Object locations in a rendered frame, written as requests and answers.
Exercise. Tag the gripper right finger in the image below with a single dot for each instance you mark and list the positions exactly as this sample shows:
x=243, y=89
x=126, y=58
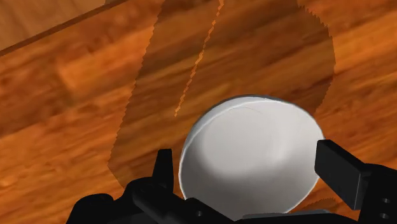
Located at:
x=347, y=173

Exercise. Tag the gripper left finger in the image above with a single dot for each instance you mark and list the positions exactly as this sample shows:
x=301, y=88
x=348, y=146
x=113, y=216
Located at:
x=155, y=201

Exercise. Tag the white bowl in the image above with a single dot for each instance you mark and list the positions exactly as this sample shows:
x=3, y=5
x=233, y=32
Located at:
x=251, y=155

